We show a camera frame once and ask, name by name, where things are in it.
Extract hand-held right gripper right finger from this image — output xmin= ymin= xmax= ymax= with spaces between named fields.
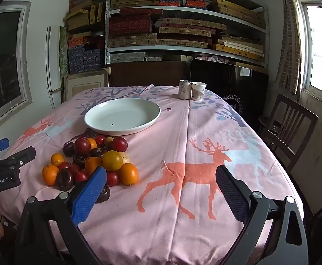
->
xmin=215 ymin=165 xmax=309 ymax=265

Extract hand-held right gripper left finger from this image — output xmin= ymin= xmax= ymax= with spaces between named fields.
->
xmin=14 ymin=166 xmax=107 ymax=265

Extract dark water chestnut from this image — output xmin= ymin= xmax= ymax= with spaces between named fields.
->
xmin=56 ymin=168 xmax=74 ymax=191
xmin=73 ymin=155 xmax=89 ymax=169
xmin=95 ymin=184 xmax=111 ymax=203
xmin=63 ymin=142 xmax=76 ymax=157
xmin=91 ymin=147 xmax=108 ymax=158

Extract yellow tomato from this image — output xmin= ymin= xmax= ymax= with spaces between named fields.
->
xmin=102 ymin=150 xmax=123 ymax=172

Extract red plum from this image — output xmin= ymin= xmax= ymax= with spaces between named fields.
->
xmin=111 ymin=136 xmax=128 ymax=152
xmin=74 ymin=138 xmax=91 ymax=155

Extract white oval plate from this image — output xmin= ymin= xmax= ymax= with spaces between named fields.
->
xmin=84 ymin=98 xmax=161 ymax=136

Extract pink deer print tablecloth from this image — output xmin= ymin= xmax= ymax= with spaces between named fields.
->
xmin=0 ymin=84 xmax=305 ymax=265

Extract dark framed window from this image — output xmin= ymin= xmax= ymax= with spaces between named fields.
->
xmin=0 ymin=1 xmax=32 ymax=129

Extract white canvas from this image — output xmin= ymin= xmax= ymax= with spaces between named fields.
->
xmin=45 ymin=26 xmax=62 ymax=92

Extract white paper cup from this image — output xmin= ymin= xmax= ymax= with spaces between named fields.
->
xmin=191 ymin=81 xmax=207 ymax=101

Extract dark wooden chair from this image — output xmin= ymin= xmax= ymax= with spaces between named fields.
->
xmin=259 ymin=94 xmax=318 ymax=172

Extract stack of blue floral boxes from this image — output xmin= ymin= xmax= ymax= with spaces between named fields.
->
xmin=68 ymin=44 xmax=104 ymax=74

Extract black panel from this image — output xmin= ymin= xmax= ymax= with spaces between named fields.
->
xmin=191 ymin=59 xmax=269 ymax=116

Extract pale drink can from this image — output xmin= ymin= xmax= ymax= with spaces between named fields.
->
xmin=179 ymin=80 xmax=192 ymax=100

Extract brown wooden board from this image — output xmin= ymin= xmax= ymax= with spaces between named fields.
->
xmin=109 ymin=61 xmax=191 ymax=87

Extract pink cloth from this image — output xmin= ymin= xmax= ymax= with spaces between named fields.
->
xmin=195 ymin=53 xmax=233 ymax=62

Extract grey patterned boxes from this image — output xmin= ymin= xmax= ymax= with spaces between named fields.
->
xmin=110 ymin=52 xmax=164 ymax=63

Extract stack of yellow wooden boxes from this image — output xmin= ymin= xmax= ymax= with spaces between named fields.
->
xmin=213 ymin=34 xmax=265 ymax=61
xmin=207 ymin=0 xmax=267 ymax=28

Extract stack of brown yellow boxes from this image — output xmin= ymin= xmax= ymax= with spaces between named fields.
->
xmin=64 ymin=0 xmax=109 ymax=45

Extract white metal shelf rack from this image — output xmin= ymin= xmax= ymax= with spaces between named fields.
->
xmin=103 ymin=0 xmax=269 ymax=69

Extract checkered curtain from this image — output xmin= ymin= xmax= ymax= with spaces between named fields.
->
xmin=275 ymin=0 xmax=302 ymax=94

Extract dark red floral boxes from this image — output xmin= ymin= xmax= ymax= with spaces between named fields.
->
xmin=108 ymin=8 xmax=164 ymax=36

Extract bright window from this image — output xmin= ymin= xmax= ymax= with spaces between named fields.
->
xmin=299 ymin=0 xmax=322 ymax=100

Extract light wooden picture frame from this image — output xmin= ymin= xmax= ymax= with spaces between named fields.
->
xmin=64 ymin=70 xmax=110 ymax=101

